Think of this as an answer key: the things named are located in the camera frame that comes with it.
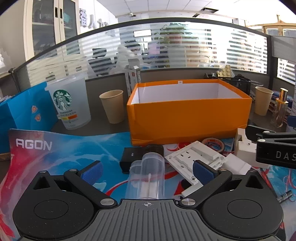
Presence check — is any black mesh desk organizer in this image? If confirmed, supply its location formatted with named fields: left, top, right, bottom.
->
left=204, top=73, right=251, bottom=96

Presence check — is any yellow building block plate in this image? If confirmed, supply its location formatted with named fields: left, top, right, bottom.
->
left=217, top=65, right=234, bottom=78

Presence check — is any orange cardboard box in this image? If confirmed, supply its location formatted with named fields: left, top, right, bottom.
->
left=126, top=79, right=252, bottom=146

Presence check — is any gold glass perfume bottle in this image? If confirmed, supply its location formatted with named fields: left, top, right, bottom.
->
left=270, top=88, right=289, bottom=128

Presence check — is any clear plastic cylinder container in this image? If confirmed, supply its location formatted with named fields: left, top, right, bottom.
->
left=141, top=152, right=166, bottom=200

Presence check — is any white glass-door cabinet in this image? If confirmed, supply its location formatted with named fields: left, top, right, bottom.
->
left=24, top=0, right=79, bottom=61

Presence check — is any white socket back box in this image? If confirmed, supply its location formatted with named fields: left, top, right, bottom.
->
left=234, top=128, right=270, bottom=169

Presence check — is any blue paper bag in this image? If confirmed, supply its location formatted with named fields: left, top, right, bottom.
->
left=0, top=82, right=58, bottom=154

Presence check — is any small white grey carton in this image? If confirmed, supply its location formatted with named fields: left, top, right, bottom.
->
left=124, top=58, right=142, bottom=98

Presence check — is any colourful printed desk mat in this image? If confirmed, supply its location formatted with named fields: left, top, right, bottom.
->
left=0, top=128, right=296, bottom=241

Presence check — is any small metal cylinder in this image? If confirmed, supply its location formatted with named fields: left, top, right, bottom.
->
left=278, top=191, right=292, bottom=204

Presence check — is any small black box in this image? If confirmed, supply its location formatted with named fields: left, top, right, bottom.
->
left=120, top=147, right=148, bottom=175

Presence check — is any translucent plastic cup green logo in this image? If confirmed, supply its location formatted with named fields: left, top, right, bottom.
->
left=46, top=75, right=92, bottom=130

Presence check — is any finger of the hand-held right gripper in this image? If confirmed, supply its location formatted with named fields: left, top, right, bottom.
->
left=245, top=125, right=296, bottom=144

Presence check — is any small clear plastic tube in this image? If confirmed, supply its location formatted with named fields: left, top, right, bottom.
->
left=126, top=160, right=143, bottom=200

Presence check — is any striped frosted glass partition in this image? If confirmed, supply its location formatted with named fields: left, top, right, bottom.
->
left=23, top=17, right=271, bottom=80

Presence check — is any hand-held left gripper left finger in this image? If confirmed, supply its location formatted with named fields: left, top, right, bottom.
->
left=30, top=160, right=117, bottom=208

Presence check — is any red white tape roll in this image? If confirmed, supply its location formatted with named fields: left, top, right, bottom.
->
left=202, top=138, right=224, bottom=153

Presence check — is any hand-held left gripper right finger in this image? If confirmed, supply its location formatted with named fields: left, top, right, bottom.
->
left=178, top=160, right=266, bottom=207

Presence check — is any black office chair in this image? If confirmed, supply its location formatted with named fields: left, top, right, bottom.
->
left=87, top=47, right=112, bottom=77

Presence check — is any white wall socket panel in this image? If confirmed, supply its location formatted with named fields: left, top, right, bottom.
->
left=165, top=141, right=226, bottom=186

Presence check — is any beige paper cup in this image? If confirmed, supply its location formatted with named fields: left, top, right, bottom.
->
left=255, top=86, right=274, bottom=116
left=99, top=90, right=125, bottom=124

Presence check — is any white foam block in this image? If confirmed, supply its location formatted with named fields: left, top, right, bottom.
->
left=222, top=154, right=251, bottom=176

